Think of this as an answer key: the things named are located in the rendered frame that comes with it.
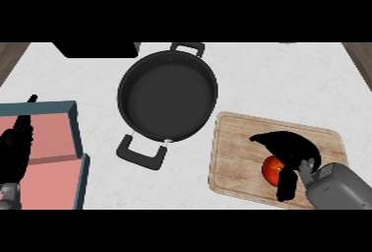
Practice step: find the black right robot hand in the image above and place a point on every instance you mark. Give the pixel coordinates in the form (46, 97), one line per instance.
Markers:
(295, 149)

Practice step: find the wooden cutting board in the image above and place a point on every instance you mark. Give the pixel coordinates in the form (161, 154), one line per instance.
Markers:
(236, 157)

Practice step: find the teal and pink drawer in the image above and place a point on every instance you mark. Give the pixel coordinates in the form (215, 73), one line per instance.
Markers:
(47, 154)

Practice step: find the red tomato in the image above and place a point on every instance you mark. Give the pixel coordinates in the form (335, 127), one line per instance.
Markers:
(271, 170)

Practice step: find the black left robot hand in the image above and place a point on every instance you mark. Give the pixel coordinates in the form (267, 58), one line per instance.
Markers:
(15, 147)

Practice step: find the black appliance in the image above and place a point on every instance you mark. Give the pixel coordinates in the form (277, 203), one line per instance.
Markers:
(99, 50)

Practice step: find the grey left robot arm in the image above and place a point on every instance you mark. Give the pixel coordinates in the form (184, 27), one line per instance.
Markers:
(9, 196)

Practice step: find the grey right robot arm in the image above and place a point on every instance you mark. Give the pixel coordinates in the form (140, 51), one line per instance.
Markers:
(338, 187)

